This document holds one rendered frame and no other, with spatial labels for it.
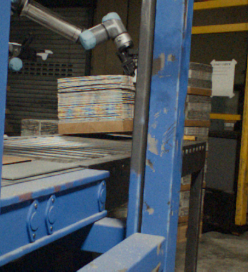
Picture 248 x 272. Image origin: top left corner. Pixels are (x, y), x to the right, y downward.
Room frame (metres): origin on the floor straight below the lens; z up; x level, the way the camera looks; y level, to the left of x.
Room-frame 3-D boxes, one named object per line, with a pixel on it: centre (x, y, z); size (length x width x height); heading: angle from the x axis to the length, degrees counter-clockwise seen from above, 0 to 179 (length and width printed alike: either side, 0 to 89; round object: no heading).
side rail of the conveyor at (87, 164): (1.65, -0.14, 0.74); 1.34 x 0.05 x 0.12; 160
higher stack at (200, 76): (3.73, -0.41, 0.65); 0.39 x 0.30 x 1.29; 48
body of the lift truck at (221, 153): (4.33, -0.94, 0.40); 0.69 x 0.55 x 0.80; 48
